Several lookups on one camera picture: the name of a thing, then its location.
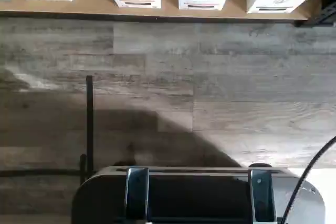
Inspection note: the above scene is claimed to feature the metallic gripper finger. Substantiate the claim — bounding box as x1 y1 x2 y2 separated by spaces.
124 167 151 222
249 168 276 222

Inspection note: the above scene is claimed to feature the black metal stand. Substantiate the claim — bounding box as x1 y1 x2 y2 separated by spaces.
0 75 95 184

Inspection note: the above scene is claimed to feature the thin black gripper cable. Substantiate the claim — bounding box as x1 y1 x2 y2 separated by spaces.
285 135 336 224

